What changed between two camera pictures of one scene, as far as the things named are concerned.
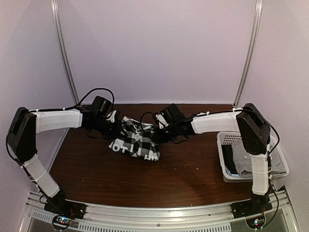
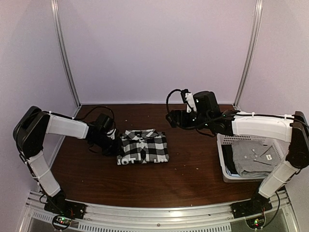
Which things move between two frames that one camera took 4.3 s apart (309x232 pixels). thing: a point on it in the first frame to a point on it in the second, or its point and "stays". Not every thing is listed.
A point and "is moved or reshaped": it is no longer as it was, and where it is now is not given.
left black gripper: [117, 131] to [117, 151]
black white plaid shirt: [138, 141] is moved or reshaped
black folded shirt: [228, 156] stays
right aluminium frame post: [257, 22] stays
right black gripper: [159, 138] to [174, 123]
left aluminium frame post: [54, 4] stays
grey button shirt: [243, 161] stays
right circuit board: [256, 223] stays
